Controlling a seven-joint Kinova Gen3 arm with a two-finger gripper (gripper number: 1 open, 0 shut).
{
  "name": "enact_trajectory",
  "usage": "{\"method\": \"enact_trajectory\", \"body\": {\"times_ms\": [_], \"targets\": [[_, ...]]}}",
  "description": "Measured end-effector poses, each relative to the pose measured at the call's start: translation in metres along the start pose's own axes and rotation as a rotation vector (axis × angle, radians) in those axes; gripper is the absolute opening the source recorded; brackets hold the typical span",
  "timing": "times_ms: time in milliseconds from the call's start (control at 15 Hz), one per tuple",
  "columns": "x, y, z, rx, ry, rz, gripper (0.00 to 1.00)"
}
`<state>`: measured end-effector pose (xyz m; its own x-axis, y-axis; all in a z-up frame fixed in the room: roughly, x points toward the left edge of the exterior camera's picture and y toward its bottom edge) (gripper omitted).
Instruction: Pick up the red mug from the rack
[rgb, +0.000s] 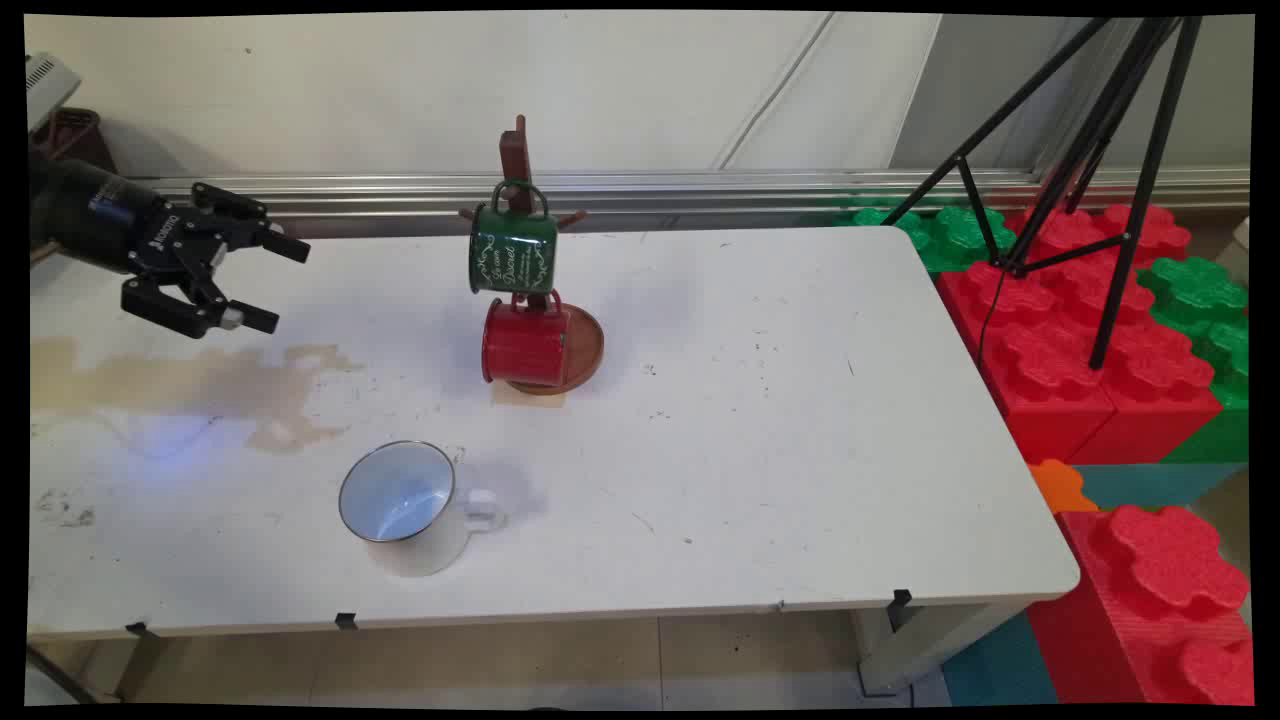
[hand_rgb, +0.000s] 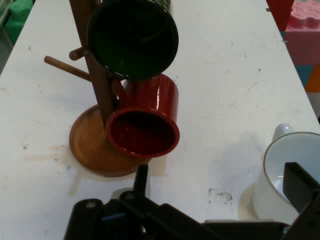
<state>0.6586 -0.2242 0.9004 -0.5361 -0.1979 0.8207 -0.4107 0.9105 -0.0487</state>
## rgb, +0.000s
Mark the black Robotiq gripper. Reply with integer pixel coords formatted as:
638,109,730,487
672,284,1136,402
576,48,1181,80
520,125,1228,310
95,168,312,340

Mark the red enamel mug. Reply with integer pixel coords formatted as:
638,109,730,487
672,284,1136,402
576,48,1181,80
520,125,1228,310
481,290,573,388

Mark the green enamel mug white print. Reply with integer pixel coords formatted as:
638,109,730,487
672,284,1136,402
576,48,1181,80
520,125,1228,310
468,180,559,296

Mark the brown wooden mug tree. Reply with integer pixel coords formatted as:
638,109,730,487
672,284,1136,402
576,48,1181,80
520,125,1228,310
458,114,606,397

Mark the flat green foam block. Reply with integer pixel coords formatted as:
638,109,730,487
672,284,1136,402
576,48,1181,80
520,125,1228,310
835,205,1016,273

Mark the white table leg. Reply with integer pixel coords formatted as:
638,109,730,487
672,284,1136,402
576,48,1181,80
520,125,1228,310
855,600,1031,698

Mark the large red foam block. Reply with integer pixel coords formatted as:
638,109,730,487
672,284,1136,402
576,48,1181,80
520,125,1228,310
935,203,1226,466

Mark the orange foam piece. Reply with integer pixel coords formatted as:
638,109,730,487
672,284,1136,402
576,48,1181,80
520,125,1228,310
1028,458,1099,516

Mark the teal foam mat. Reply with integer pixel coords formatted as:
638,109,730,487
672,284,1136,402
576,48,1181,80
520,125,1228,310
1075,462,1249,511
940,610,1059,706

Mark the tall green foam block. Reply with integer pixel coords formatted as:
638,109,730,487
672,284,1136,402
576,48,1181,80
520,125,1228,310
1140,257,1251,463

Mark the red foam block ribbed side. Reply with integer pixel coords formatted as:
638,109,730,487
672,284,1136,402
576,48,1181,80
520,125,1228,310
1028,505,1254,706

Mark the aluminium wall rail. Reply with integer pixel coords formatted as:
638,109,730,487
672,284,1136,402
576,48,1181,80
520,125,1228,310
120,168,1251,241

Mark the white wall cable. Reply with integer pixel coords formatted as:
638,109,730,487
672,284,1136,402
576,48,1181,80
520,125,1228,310
715,12,836,171

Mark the thin black tripod cable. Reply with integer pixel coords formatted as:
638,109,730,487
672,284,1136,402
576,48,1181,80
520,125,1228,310
977,262,1007,363

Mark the black camera tripod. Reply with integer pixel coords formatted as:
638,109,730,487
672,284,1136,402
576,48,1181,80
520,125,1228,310
880,15,1206,371

